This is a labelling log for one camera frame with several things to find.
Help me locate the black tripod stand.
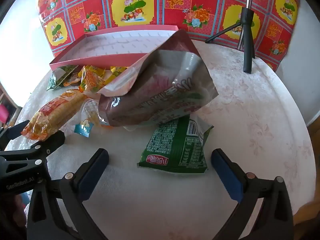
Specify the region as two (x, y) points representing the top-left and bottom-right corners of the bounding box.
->
(205, 0), (256, 74)

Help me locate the wooden shelf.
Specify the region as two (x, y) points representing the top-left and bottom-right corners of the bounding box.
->
(0, 82), (23, 125)

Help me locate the orange cracker packet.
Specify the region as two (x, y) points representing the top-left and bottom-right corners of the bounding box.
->
(21, 90), (87, 141)

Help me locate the red flower printed cloth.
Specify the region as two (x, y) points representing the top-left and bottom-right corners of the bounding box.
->
(35, 0), (300, 72)

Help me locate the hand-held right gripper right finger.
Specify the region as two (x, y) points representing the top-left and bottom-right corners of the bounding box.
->
(211, 148), (294, 240)

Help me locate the pink cardboard box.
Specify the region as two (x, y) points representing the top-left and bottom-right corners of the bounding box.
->
(49, 25), (179, 73)

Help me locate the maroon and pink snack pouch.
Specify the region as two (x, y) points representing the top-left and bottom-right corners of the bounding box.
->
(97, 29), (218, 130)

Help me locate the small green snack packet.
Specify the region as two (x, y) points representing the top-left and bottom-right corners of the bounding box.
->
(47, 65), (83, 91)

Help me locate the orange and yellow candy packet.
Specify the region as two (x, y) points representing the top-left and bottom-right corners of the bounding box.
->
(78, 65), (105, 96)

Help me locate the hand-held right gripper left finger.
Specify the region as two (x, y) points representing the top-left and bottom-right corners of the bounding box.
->
(27, 148), (110, 240)

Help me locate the small blue candy wrapper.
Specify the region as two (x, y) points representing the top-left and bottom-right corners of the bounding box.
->
(74, 119), (93, 138)

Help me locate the small yellow candy packet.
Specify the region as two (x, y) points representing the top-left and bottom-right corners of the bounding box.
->
(110, 66), (129, 78)

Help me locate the clear candy bag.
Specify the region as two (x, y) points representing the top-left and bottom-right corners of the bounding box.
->
(80, 98), (110, 128)

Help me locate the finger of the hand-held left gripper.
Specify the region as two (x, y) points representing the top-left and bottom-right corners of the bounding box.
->
(0, 120), (30, 144)
(0, 131), (66, 165)

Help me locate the large green snack packet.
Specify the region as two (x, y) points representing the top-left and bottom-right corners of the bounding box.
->
(137, 117), (214, 173)

